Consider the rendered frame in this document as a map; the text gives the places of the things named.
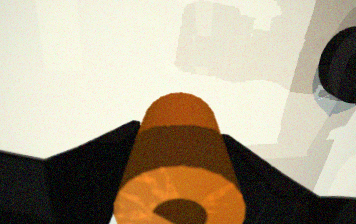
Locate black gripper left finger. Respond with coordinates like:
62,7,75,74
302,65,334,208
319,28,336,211
0,120,140,224

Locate orange knob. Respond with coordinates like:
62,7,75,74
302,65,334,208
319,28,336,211
114,92,246,224

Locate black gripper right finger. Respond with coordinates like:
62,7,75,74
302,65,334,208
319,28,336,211
222,134,356,224

